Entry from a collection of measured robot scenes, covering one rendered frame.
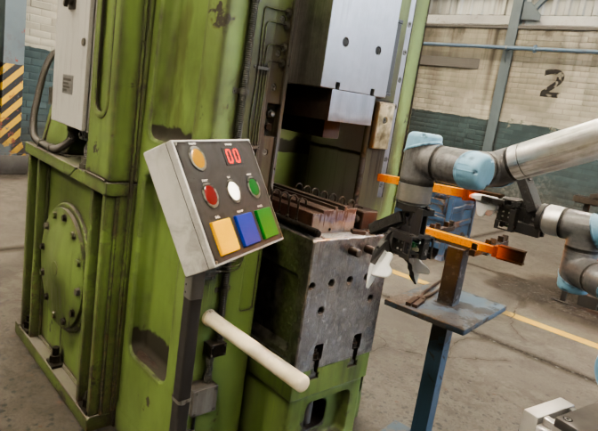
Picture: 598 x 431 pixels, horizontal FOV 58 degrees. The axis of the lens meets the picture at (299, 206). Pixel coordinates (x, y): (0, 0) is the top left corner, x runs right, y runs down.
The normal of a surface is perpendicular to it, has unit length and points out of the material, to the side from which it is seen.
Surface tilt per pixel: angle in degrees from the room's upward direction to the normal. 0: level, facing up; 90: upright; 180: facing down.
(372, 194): 90
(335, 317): 90
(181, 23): 89
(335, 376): 90
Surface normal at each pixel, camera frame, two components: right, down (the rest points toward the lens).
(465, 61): -0.66, 0.05
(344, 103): 0.65, 0.24
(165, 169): -0.39, 0.12
